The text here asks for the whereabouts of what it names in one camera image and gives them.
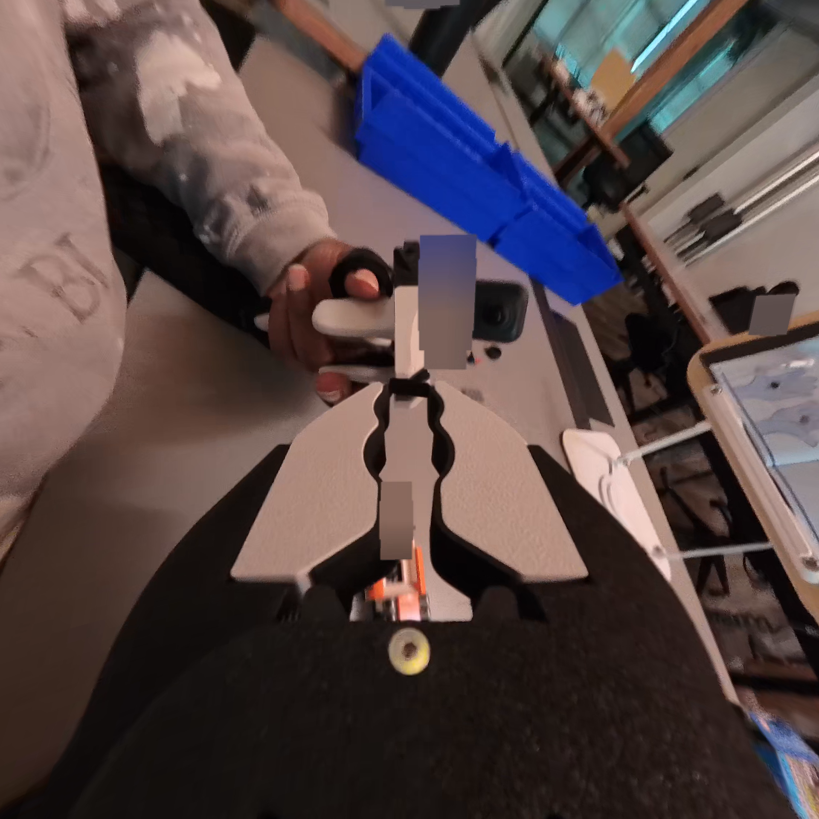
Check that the blue storage bin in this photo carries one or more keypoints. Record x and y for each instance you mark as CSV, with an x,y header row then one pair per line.
x,y
563,243
422,128

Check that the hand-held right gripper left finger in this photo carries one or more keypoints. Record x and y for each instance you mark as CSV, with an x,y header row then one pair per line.
x,y
314,506

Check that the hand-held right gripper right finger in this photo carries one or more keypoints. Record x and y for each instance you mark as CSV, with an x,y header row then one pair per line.
x,y
512,506

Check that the black honeycomb wrist rest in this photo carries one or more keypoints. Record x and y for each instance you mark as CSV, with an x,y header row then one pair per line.
x,y
173,256

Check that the lego instruction booklet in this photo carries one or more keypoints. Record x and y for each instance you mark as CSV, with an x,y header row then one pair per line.
x,y
774,416

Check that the person's left hand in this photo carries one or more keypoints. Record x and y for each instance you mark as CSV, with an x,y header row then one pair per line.
x,y
292,326

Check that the white base plate with lever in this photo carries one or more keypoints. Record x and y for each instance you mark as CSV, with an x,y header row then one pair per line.
x,y
602,474

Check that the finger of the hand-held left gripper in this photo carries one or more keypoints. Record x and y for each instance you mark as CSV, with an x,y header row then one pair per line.
x,y
407,330

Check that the orange white lego car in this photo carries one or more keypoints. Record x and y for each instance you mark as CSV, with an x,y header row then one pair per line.
x,y
388,591

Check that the book stand with black board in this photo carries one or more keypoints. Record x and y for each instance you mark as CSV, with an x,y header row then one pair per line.
x,y
710,384

